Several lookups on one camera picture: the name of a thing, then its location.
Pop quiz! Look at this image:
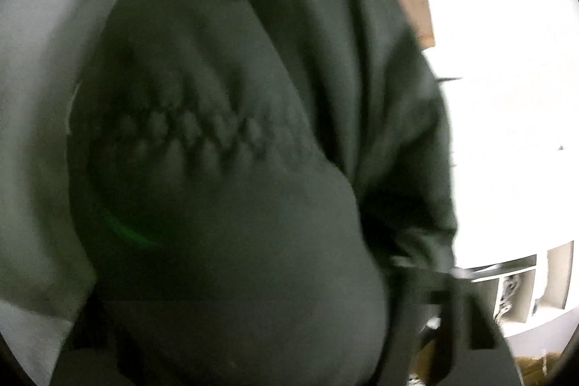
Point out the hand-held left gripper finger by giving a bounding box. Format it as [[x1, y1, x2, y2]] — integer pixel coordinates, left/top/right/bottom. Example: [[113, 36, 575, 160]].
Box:
[[393, 267, 496, 386]]

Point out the black padded jacket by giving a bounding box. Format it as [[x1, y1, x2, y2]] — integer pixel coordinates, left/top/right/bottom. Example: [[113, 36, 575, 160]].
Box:
[[47, 0, 521, 386]]

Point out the white open shelf unit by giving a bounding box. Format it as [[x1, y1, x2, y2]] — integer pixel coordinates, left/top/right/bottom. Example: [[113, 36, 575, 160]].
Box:
[[455, 240, 575, 339]]

